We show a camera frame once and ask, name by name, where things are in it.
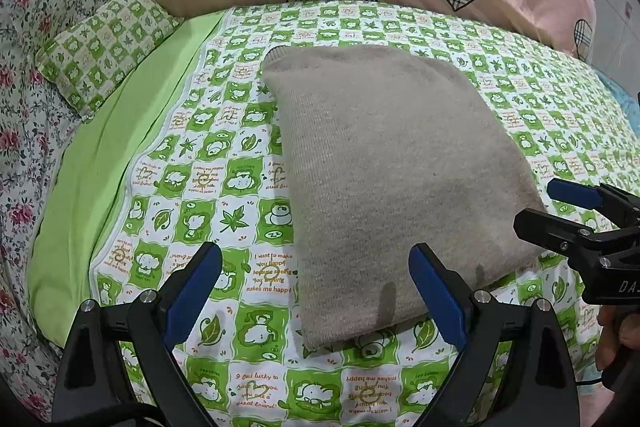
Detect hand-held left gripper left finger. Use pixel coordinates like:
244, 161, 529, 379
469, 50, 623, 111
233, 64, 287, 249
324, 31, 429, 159
52, 241, 224, 427

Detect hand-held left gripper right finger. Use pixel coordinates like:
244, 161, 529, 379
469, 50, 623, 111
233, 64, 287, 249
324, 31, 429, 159
407, 243, 581, 427

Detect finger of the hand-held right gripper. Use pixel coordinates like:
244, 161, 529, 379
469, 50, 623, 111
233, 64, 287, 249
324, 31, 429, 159
546, 178, 640, 228
513, 206, 640, 269

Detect beige knit sweater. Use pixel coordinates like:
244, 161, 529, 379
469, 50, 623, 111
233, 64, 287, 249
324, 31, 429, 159
261, 46, 548, 350

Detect person's right hand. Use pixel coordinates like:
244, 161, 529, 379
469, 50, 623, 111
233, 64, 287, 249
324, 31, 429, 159
595, 304, 640, 373

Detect green printed bedsheet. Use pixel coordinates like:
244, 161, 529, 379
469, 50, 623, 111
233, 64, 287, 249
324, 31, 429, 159
27, 2, 640, 427

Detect light blue cloth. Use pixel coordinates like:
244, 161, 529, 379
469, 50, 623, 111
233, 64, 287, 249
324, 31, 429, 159
595, 69, 640, 132

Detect floral quilt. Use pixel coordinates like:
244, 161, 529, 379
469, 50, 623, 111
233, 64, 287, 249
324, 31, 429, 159
0, 0, 146, 423

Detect small green printed pillow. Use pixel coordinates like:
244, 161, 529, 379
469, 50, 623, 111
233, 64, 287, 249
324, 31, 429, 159
36, 0, 186, 118

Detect black cable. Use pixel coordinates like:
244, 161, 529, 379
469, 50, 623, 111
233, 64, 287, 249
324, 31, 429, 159
577, 371, 608, 391

